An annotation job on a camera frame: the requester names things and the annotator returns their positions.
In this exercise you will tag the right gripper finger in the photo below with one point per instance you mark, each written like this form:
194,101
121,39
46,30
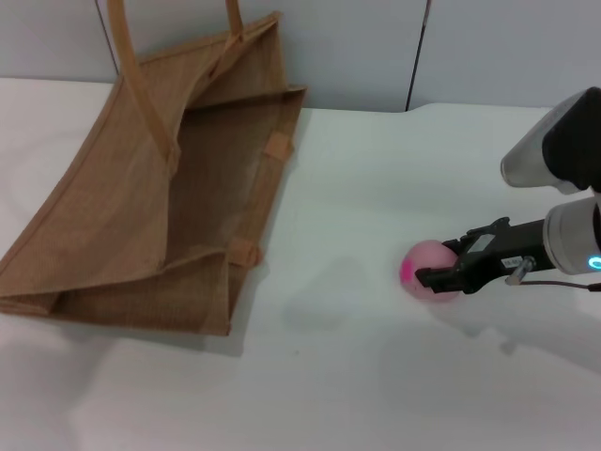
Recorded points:
436,277
456,245

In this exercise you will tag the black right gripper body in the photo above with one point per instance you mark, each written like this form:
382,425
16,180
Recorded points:
488,263

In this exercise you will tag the pink peach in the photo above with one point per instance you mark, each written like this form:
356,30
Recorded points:
429,256

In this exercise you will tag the brown jute handbag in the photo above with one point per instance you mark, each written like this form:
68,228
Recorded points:
122,202

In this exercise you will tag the metal post on right wrist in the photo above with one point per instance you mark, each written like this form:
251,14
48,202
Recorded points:
521,270

